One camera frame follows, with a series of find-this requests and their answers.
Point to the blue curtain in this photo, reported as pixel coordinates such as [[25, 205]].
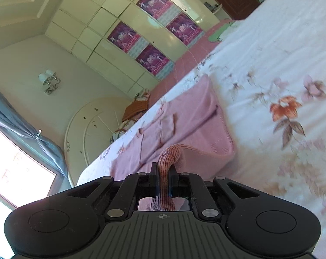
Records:
[[25, 129]]

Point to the cream round headboard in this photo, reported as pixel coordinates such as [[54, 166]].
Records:
[[87, 135]]

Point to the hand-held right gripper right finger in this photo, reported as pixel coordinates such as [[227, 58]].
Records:
[[171, 184]]

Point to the white floral bedsheet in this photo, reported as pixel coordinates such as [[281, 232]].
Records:
[[273, 86]]

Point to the pink knit sweater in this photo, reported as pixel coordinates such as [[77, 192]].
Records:
[[190, 129]]

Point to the purple wall poster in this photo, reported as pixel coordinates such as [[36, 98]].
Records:
[[155, 4], [184, 29], [155, 59], [126, 36]]

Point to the green cloth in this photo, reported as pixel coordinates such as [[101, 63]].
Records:
[[219, 32]]

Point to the cream wardrobe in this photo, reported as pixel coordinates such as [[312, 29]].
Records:
[[98, 21]]

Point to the orange striped pillow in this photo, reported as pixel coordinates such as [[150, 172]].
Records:
[[137, 108]]

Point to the floral pillow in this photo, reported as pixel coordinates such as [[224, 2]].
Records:
[[122, 129]]

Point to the window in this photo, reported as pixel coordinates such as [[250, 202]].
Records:
[[14, 167]]

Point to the silver curtain tieback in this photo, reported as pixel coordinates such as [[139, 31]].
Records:
[[38, 134]]

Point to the silver wall lamp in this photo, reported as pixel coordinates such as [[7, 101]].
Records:
[[49, 82]]

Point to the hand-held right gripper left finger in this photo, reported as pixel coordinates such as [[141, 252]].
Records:
[[155, 183]]

